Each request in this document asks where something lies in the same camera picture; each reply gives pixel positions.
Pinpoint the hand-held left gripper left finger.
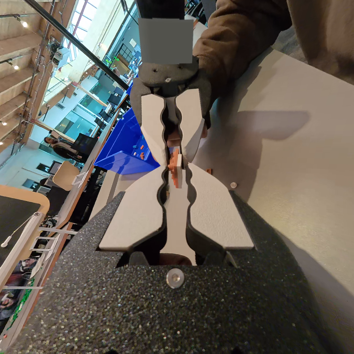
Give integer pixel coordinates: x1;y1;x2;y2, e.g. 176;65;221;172
98;166;169;252

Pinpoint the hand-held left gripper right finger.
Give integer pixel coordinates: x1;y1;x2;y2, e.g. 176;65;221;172
186;163;255;251

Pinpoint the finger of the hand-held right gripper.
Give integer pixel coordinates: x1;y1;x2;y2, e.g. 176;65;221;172
141;95;169;167
175;88;206;164

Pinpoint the orange plate assembly grey underside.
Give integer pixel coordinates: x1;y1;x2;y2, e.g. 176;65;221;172
168;148;183;189

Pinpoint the black monitor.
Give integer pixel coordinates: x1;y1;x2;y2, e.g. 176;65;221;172
74;133;98;158

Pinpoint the black light stand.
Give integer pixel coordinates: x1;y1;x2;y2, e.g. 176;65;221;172
25;0;130;90

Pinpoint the black wooden-edged table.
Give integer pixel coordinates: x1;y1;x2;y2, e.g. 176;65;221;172
0;185;50;277

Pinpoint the white cable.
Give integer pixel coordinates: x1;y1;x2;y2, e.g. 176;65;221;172
1;216;35;247

